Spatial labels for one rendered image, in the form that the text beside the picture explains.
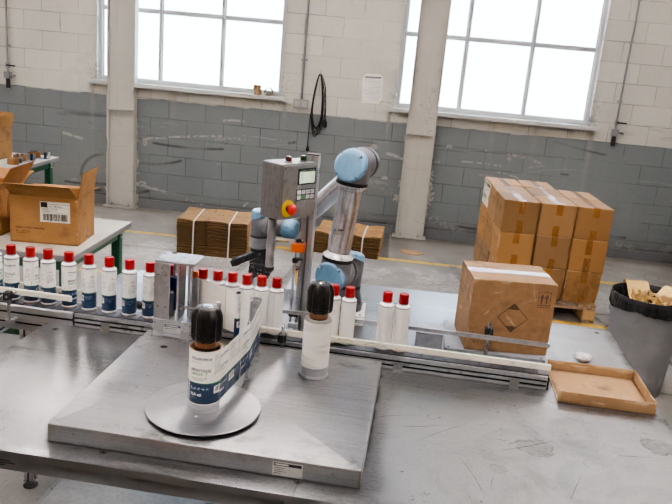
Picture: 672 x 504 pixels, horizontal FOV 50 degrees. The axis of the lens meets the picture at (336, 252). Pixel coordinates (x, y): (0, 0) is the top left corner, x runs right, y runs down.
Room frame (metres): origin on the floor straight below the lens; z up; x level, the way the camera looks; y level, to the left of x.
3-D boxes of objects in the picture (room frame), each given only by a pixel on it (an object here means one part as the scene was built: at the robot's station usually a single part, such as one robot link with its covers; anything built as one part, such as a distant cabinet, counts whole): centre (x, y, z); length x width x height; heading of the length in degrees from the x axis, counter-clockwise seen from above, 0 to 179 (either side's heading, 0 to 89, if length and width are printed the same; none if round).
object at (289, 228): (2.73, 0.20, 1.18); 0.11 x 0.11 x 0.08; 68
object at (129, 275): (2.42, 0.71, 0.98); 0.05 x 0.05 x 0.20
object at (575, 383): (2.24, -0.91, 0.85); 0.30 x 0.26 x 0.04; 84
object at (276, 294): (2.37, 0.19, 0.98); 0.05 x 0.05 x 0.20
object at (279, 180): (2.45, 0.18, 1.38); 0.17 x 0.10 x 0.19; 139
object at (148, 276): (2.41, 0.64, 0.98); 0.05 x 0.05 x 0.20
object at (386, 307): (2.32, -0.19, 0.98); 0.05 x 0.05 x 0.20
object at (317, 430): (1.92, 0.25, 0.86); 0.80 x 0.67 x 0.05; 84
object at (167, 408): (1.78, 0.32, 0.89); 0.31 x 0.31 x 0.01
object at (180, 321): (2.31, 0.51, 1.01); 0.14 x 0.13 x 0.26; 84
